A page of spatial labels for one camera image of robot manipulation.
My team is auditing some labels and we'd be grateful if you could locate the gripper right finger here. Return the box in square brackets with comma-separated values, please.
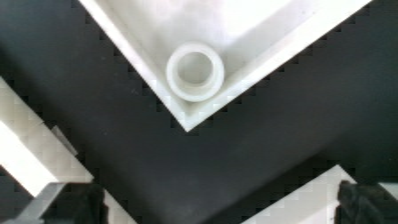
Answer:
[336, 181, 398, 224]

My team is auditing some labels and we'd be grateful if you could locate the white square tabletop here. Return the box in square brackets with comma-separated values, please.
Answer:
[78, 0, 371, 130]

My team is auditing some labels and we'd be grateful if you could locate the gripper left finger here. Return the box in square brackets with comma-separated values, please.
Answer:
[18, 183, 107, 224]

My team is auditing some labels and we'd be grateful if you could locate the white obstacle fence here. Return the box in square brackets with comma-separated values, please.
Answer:
[0, 78, 137, 224]

